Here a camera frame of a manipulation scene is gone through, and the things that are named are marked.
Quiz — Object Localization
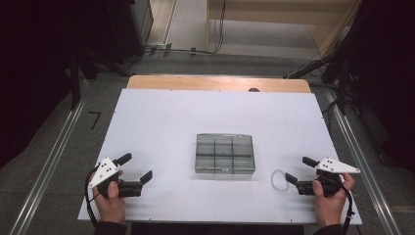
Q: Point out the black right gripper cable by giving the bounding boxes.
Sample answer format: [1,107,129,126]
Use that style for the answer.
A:
[341,185,356,235]

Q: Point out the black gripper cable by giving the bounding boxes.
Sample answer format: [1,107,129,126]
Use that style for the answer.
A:
[84,164,101,229]
[341,185,356,235]

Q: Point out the dark curtain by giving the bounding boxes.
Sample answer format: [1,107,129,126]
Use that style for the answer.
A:
[346,0,415,170]
[0,0,109,169]

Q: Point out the white table board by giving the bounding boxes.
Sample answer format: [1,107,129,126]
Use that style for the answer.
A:
[77,87,363,226]

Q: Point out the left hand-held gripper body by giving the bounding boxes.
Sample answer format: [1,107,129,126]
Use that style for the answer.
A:
[88,157,145,200]

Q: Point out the wooden table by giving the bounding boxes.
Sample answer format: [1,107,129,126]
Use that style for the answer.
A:
[125,74,312,94]

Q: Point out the hanging black cable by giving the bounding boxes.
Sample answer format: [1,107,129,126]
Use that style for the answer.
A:
[213,0,228,55]

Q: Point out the clear plastic compartment box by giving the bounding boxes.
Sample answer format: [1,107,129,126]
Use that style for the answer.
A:
[194,132,256,175]

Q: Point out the black cabinet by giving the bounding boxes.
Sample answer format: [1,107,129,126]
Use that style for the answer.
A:
[106,0,155,65]

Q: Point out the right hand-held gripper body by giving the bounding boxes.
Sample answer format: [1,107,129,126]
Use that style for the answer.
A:
[297,157,361,198]

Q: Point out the black floor cables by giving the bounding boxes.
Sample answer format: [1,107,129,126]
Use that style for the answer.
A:
[123,43,216,71]

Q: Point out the person's left hand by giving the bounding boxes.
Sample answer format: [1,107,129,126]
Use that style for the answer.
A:
[91,169,126,224]

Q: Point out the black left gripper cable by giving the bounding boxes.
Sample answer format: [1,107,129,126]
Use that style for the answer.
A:
[84,164,101,229]

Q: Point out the metal floor rail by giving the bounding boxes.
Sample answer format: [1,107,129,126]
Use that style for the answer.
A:
[324,87,402,235]
[9,77,91,235]

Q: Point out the black stand with equipment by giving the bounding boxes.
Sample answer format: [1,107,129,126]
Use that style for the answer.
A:
[283,0,363,116]

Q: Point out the black metal stand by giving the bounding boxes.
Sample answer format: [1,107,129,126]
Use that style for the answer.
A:
[67,48,99,111]

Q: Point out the person's right hand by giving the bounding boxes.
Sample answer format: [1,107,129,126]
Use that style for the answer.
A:
[311,172,356,228]

